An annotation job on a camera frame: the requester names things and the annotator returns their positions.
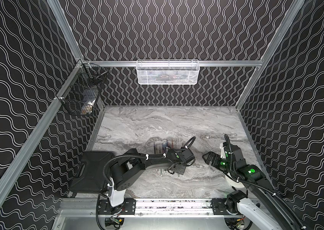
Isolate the black mounting plate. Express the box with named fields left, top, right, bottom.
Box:
left=210, top=197, right=244, bottom=216
left=96, top=198, right=136, bottom=215

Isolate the white tape roll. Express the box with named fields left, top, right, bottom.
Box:
left=225, top=175, right=245, bottom=189

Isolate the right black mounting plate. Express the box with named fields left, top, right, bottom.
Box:
left=210, top=197, right=244, bottom=216

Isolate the white mesh wall basket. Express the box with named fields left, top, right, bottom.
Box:
left=136, top=59, right=200, bottom=85

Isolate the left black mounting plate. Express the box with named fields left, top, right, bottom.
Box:
left=96, top=198, right=136, bottom=215

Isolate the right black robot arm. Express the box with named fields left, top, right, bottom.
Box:
left=202, top=135, right=308, bottom=230

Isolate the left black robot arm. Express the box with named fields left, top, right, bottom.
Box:
left=103, top=136, right=196, bottom=208

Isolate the black wire wall basket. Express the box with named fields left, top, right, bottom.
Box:
left=60, top=63, right=109, bottom=117

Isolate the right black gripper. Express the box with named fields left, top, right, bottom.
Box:
left=202, top=151, right=235, bottom=175

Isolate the bundle of coloured pencils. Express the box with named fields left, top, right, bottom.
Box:
left=154, top=140, right=175, bottom=176

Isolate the aluminium front rail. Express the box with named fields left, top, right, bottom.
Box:
left=58, top=198, right=241, bottom=218

